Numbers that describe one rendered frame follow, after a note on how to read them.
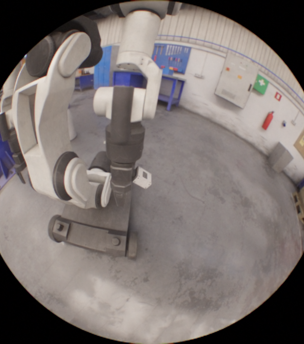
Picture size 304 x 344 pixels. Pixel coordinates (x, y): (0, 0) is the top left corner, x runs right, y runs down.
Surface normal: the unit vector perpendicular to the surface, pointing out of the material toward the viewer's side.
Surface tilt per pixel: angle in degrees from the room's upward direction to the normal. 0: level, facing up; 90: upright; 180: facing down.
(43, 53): 90
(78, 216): 0
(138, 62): 79
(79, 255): 0
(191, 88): 90
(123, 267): 0
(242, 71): 90
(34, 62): 90
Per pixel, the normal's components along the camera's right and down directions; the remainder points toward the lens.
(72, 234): 0.15, -0.65
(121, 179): 0.01, 0.61
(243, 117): -0.50, 0.60
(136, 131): 0.61, -0.19
